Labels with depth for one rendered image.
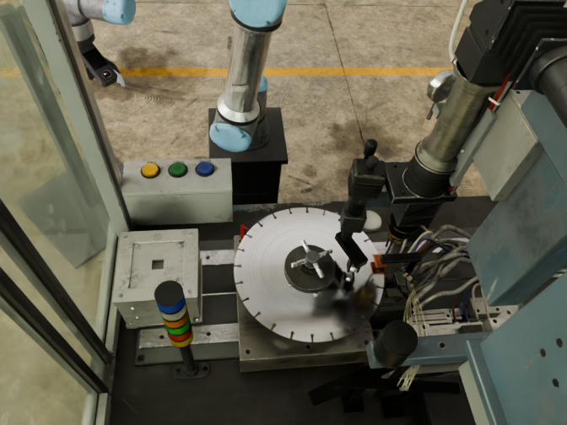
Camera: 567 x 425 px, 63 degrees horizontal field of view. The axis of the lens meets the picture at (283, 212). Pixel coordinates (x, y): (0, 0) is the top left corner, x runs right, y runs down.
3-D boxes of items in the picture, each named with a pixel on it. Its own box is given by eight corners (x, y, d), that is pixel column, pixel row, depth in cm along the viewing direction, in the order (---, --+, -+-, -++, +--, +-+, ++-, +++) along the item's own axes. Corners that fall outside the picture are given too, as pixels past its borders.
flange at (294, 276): (344, 276, 100) (347, 271, 98) (302, 300, 96) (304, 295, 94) (315, 239, 105) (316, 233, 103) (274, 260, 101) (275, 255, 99)
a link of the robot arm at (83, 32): (96, 19, 113) (66, 31, 110) (100, 36, 117) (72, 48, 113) (79, 6, 116) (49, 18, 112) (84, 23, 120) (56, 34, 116)
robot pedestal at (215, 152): (201, 215, 221) (186, 93, 160) (283, 212, 226) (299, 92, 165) (201, 291, 198) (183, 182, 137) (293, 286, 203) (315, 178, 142)
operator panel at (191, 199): (132, 226, 127) (120, 193, 115) (135, 195, 133) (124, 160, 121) (233, 222, 130) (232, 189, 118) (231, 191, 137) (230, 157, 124)
